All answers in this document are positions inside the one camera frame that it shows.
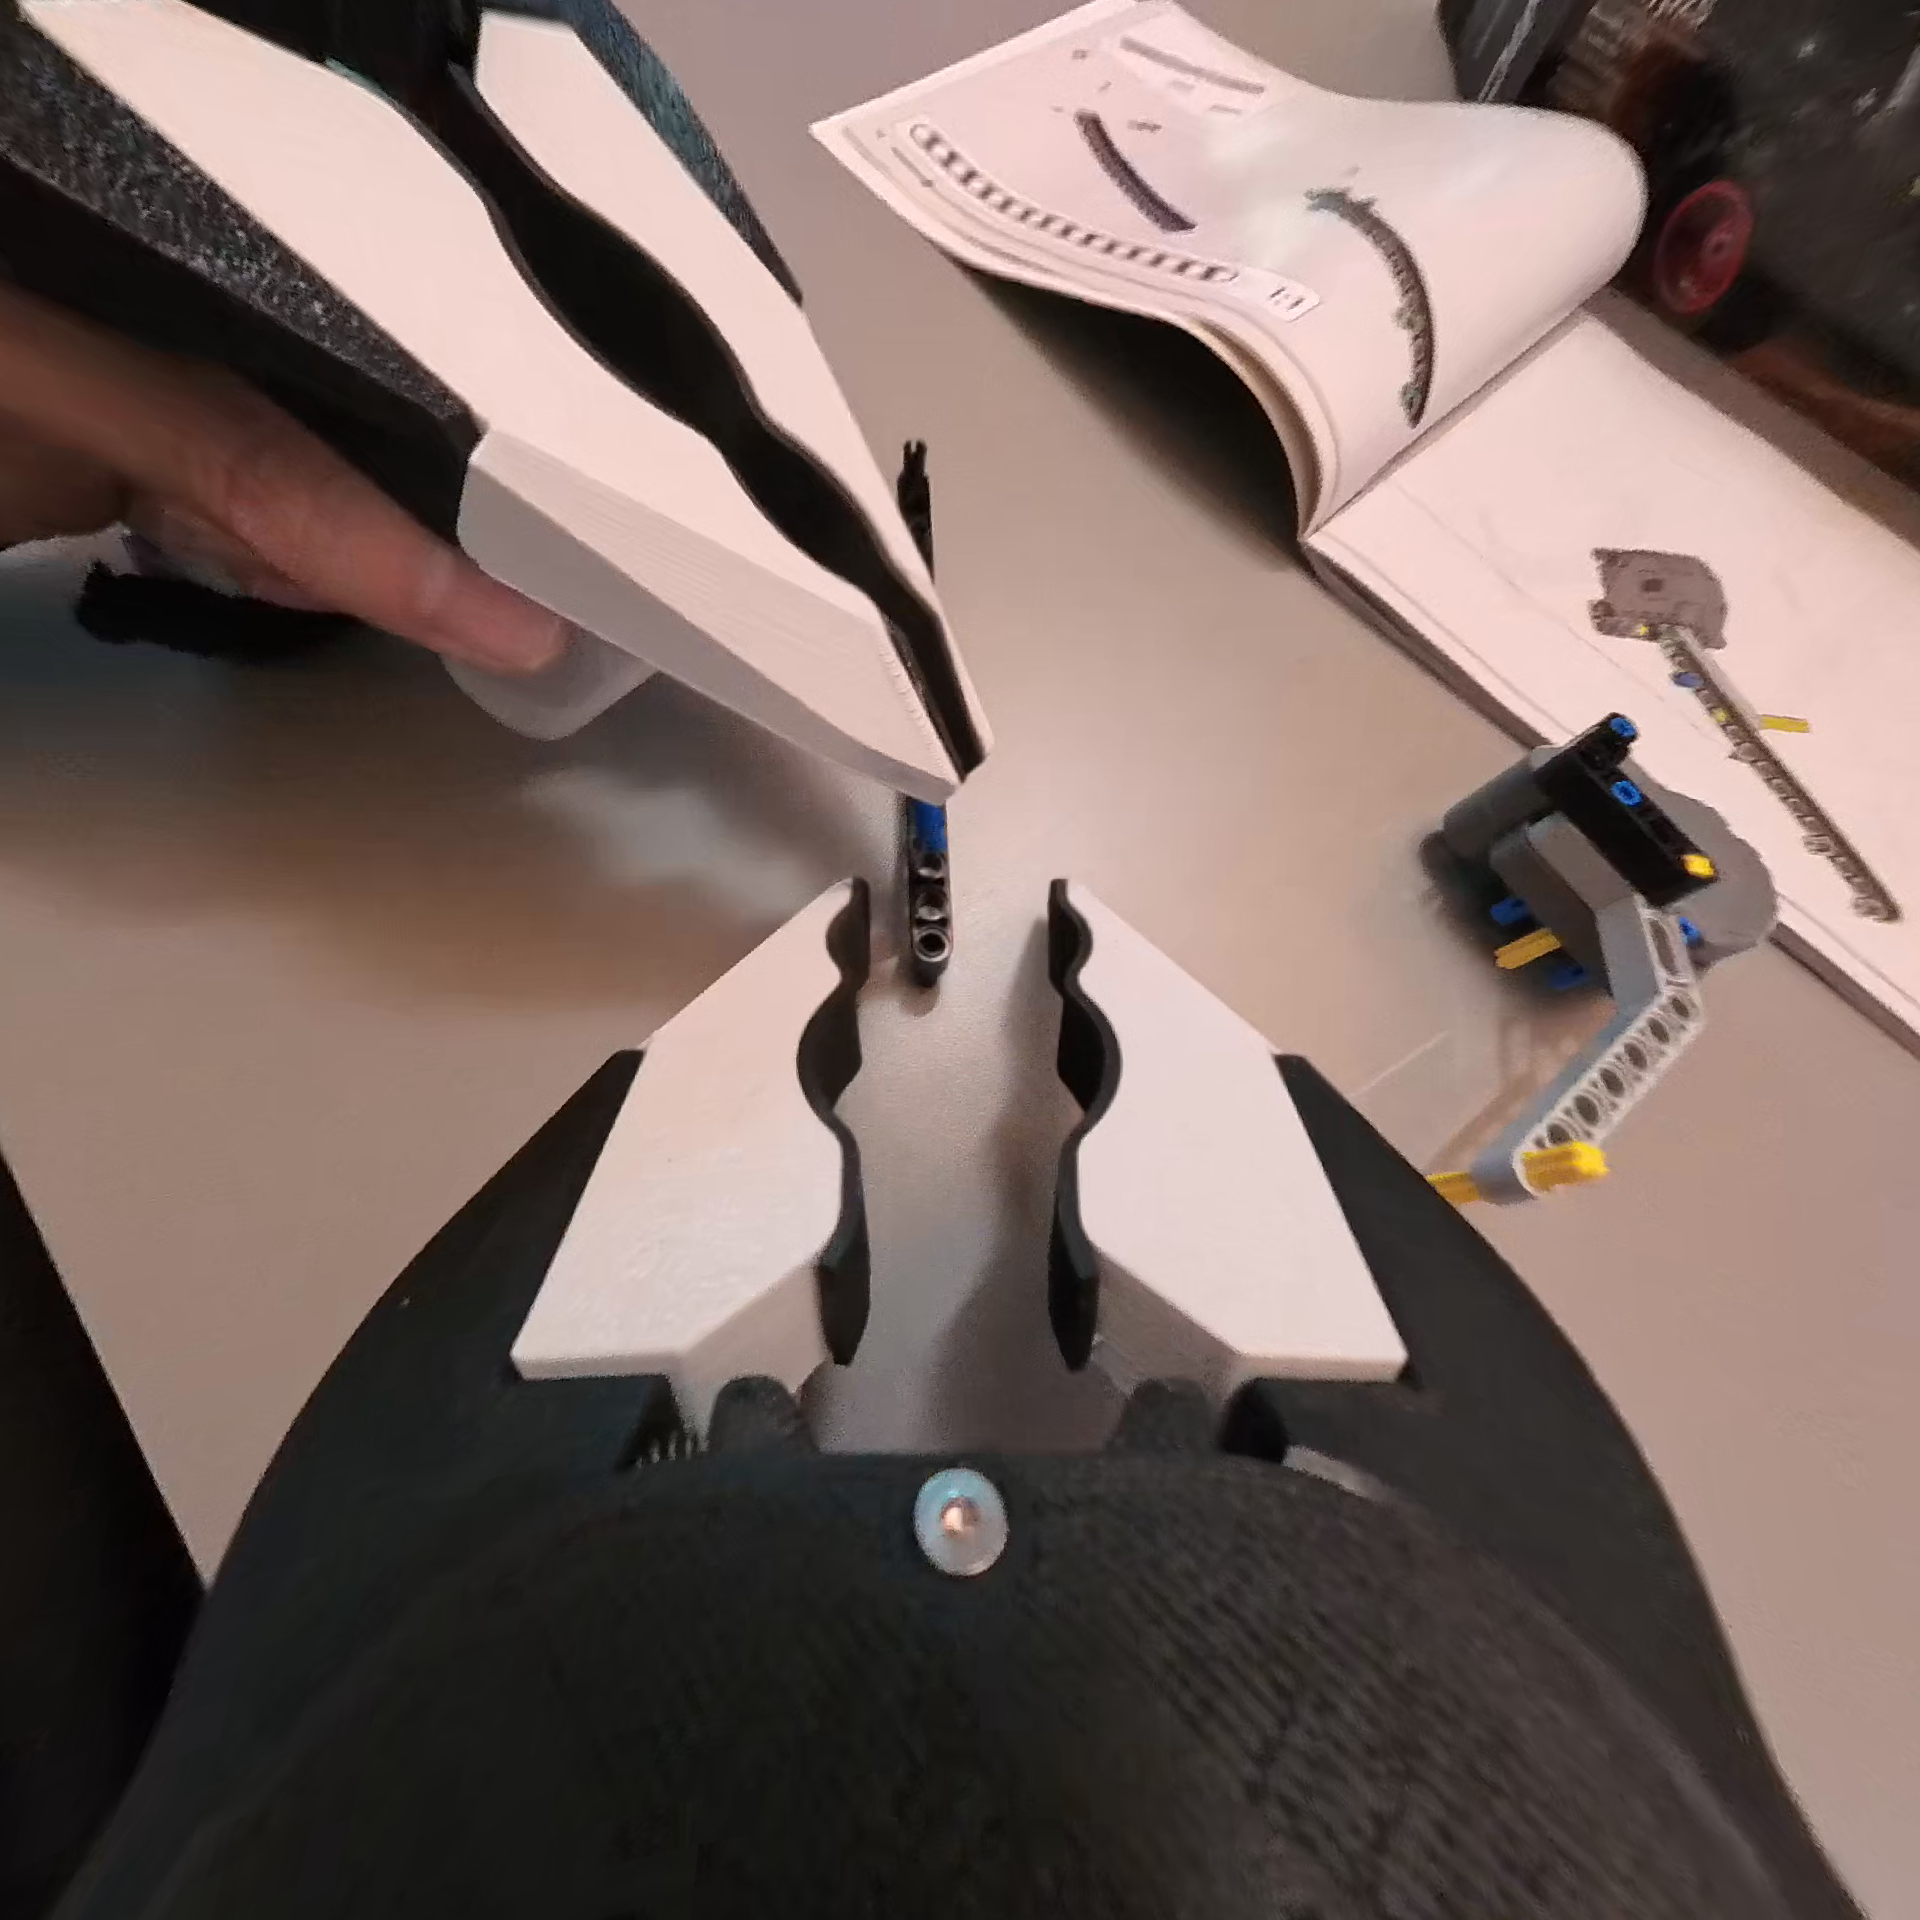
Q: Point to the open instruction booklet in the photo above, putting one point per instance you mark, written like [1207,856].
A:
[1499,494]

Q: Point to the person's left hand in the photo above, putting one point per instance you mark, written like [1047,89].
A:
[224,464]

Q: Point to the blue toy brick pin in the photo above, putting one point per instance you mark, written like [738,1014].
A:
[927,822]

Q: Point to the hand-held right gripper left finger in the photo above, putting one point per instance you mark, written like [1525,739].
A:
[704,1171]

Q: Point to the black toy brick beam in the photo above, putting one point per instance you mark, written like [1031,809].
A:
[934,915]

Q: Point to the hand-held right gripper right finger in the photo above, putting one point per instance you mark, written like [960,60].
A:
[1215,1185]

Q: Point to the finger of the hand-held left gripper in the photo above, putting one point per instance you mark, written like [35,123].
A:
[674,225]
[375,254]

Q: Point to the grey toy brick assembly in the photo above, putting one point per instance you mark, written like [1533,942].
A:
[1576,885]

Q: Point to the monster truck toy box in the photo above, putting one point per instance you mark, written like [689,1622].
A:
[1799,181]

